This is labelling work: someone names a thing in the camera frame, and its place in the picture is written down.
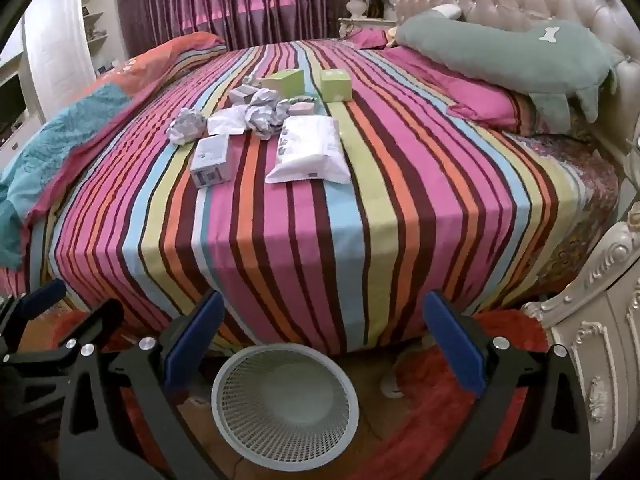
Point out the small pink pillow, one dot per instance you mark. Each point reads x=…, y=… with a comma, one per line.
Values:
x=370, y=37

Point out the crumpled white paper ball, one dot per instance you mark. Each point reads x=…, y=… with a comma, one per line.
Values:
x=262, y=98
x=186, y=127
x=265, y=122

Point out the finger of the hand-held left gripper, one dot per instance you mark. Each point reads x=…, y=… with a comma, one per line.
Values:
x=46, y=294
x=95, y=325

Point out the flat white paper sheet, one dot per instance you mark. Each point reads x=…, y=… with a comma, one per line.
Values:
x=227, y=122

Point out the white plastic tissue packet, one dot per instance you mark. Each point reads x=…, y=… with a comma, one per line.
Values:
x=310, y=150

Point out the large pink pillow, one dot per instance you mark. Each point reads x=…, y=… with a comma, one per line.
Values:
x=450, y=80

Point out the small white box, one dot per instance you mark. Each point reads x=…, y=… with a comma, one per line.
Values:
x=242, y=95

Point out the purple curtain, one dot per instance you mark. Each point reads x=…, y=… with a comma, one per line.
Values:
x=225, y=0

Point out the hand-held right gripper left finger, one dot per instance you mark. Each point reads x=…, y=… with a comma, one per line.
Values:
x=195, y=342

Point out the closed light green box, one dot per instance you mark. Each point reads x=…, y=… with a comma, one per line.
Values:
x=336, y=85

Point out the long green plush pillow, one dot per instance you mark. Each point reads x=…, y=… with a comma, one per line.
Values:
x=475, y=50

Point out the striped bed cover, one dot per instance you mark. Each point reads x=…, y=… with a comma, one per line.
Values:
x=300, y=260

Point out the ornate white nightstand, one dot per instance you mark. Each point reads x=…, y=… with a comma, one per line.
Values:
x=600, y=360

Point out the orange and teal quilt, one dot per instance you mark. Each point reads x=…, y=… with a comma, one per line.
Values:
x=75, y=125

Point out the white bedside table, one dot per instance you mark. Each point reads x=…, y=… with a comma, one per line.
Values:
x=367, y=24

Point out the white cabinet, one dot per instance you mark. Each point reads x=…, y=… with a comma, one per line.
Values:
x=55, y=50

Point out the white and blue box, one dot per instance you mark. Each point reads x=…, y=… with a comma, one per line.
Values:
x=210, y=162

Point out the yellow plush toy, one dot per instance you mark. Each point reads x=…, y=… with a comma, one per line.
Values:
x=392, y=33

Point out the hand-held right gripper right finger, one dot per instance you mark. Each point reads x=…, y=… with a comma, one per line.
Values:
x=452, y=345

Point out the floral patterned bedspread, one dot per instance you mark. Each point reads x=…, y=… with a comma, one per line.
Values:
x=575, y=185

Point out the white vase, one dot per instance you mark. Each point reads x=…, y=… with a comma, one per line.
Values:
x=357, y=7

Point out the white mesh waste basket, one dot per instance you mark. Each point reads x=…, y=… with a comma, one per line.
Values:
x=285, y=410

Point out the red rug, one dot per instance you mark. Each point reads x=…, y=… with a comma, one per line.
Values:
x=415, y=425

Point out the light green box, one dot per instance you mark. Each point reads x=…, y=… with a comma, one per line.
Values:
x=284, y=81
x=336, y=85

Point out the dark screen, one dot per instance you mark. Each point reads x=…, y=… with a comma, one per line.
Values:
x=10, y=105

